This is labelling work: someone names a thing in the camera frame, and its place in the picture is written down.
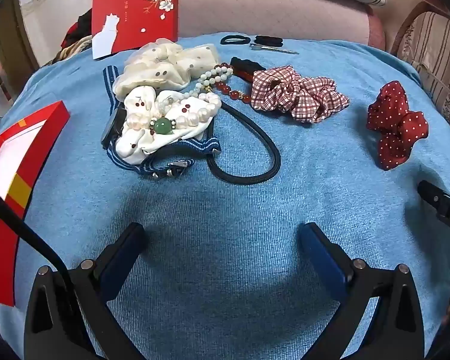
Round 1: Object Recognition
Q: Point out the white cherry print scrunchie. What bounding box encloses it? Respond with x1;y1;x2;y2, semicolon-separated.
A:
116;86;215;166

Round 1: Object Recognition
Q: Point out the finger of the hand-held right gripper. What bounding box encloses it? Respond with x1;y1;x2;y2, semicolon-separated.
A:
417;180;450;214

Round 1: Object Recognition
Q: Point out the red gift box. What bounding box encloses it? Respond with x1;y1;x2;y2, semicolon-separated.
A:
0;101;70;307

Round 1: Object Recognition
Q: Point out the pink sofa cushion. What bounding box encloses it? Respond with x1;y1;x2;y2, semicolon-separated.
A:
178;0;387;52

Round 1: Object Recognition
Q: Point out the pearl bracelet with green bead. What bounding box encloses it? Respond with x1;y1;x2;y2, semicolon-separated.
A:
125;92;223;138

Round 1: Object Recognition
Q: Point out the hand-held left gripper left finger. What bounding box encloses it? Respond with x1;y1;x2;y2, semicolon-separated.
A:
24;222;148;360

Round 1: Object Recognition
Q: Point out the dark clothing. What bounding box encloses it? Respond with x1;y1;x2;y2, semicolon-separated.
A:
61;9;94;50

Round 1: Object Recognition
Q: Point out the red box lid with blossoms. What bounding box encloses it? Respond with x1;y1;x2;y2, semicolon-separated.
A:
92;0;181;61

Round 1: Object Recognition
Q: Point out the red plaid scrunchie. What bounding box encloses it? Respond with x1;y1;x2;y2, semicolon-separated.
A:
250;65;350;125

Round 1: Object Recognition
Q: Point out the blue cloth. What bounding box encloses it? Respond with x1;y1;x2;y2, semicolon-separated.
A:
0;34;450;360

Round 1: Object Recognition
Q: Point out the striped floral sofa fabric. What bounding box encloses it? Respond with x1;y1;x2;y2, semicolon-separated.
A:
392;2;450;140

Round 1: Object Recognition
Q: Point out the thick black hair tie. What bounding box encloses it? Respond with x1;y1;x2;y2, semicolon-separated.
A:
253;35;284;46

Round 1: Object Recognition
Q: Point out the cream dotted scrunchie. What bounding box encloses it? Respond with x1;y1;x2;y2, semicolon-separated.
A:
112;38;220;100

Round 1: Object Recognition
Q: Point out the black cable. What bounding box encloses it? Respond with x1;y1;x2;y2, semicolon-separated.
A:
0;179;76;310

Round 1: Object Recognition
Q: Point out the thin black hair tie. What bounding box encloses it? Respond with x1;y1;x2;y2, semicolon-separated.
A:
220;34;251;46

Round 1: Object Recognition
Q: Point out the pale bead bracelet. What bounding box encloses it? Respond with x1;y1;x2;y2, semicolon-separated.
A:
155;64;235;109

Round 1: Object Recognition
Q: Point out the silver hair clip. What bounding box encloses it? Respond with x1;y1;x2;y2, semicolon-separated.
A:
249;43;299;55

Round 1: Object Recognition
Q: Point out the red polka dot scrunchie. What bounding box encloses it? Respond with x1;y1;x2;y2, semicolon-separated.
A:
366;81;430;172

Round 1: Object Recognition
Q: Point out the black cord necklace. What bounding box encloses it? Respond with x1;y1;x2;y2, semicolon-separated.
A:
205;102;282;187

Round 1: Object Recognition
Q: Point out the red bead bracelet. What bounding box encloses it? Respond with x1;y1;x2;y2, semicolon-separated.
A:
213;64;253;104

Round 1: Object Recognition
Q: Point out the blue striped strap wristwatch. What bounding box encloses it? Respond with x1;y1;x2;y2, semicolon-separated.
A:
100;65;221;181

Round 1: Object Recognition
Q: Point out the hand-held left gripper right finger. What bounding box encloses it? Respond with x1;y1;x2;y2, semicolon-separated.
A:
300;222;424;360

